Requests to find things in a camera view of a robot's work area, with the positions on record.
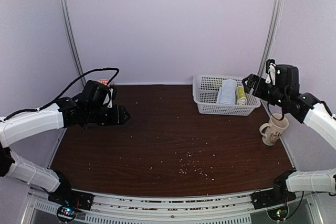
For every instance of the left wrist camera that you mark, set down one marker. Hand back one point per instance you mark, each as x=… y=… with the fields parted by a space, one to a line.
x=110 y=97

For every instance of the light blue towel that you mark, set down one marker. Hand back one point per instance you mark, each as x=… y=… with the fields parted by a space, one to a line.
x=227 y=92

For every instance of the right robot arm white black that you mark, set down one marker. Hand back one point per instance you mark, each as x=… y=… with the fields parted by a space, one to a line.
x=281 y=87

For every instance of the red patterned ceramic bowl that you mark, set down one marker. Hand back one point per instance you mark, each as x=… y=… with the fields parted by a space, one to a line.
x=104 y=81

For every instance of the green crocodile pattern towel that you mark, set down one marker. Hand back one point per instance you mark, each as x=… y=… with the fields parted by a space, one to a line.
x=241 y=96

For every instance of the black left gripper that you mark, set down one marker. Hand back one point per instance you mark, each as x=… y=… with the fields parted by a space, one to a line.
x=118 y=117

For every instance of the right aluminium frame post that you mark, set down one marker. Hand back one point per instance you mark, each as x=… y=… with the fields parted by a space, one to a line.
x=270 y=39

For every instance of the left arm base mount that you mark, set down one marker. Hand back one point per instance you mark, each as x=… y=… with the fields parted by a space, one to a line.
x=71 y=202

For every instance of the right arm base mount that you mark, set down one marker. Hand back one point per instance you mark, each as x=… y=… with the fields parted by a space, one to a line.
x=276 y=199

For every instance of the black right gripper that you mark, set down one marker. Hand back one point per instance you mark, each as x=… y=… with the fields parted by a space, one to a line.
x=252 y=78

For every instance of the white perforated plastic basket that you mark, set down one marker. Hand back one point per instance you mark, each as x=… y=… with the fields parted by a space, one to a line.
x=205 y=91

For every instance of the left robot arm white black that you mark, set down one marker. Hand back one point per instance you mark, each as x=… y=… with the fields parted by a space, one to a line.
x=94 y=105

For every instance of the left aluminium frame post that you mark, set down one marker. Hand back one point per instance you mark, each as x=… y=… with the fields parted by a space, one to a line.
x=71 y=37

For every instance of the aluminium frame post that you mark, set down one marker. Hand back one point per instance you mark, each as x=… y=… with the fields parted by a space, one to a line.
x=71 y=37
x=270 y=39

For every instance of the front aluminium rail panel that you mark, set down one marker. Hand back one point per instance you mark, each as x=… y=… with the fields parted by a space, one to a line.
x=229 y=208

